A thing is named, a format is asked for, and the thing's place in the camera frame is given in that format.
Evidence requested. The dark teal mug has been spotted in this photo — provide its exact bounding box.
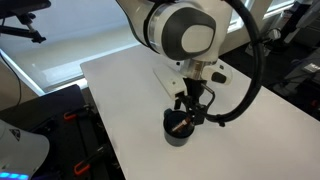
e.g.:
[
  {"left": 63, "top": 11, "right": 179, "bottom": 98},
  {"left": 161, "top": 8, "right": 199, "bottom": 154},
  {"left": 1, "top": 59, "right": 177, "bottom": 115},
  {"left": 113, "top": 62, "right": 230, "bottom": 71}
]
[{"left": 162, "top": 108, "right": 196, "bottom": 148}]

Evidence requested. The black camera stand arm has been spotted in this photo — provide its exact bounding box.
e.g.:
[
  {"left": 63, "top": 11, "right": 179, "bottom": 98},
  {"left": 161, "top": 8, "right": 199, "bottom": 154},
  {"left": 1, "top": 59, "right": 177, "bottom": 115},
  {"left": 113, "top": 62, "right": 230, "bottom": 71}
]
[{"left": 0, "top": 0, "right": 53, "bottom": 44}]

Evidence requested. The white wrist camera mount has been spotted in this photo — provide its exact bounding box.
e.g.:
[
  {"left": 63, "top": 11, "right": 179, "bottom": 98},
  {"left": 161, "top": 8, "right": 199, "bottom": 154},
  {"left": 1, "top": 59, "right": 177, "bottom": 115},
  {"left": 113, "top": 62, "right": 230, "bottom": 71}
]
[{"left": 152, "top": 65, "right": 188, "bottom": 101}]

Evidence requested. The black corrugated cable conduit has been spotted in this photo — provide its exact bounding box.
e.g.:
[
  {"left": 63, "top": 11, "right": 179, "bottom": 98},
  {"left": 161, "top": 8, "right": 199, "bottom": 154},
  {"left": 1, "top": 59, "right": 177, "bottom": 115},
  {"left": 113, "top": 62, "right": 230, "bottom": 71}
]
[{"left": 199, "top": 0, "right": 266, "bottom": 128}]

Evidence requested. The white device with blue light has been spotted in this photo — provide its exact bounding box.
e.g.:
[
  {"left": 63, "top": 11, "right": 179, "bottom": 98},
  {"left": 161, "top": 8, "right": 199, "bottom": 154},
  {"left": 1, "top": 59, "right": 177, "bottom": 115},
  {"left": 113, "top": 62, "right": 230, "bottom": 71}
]
[{"left": 0, "top": 119, "right": 51, "bottom": 180}]

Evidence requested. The orange-handled black clamp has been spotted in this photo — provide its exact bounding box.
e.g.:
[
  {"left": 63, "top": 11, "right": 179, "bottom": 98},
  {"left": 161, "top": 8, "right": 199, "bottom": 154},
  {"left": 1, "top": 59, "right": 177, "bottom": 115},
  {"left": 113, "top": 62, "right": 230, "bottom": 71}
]
[
  {"left": 62, "top": 104, "right": 95, "bottom": 122},
  {"left": 73, "top": 143, "right": 112, "bottom": 176}
]

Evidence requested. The orange Expo marker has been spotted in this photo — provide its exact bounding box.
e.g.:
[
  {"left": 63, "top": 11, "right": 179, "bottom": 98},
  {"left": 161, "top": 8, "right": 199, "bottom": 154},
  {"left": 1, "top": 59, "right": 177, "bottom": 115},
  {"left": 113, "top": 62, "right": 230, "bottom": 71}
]
[{"left": 171, "top": 119, "right": 192, "bottom": 132}]

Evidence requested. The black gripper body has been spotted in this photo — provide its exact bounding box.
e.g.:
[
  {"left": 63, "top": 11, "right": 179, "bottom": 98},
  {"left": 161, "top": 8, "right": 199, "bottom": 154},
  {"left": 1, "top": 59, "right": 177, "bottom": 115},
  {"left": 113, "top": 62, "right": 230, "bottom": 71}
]
[{"left": 183, "top": 77, "right": 208, "bottom": 107}]

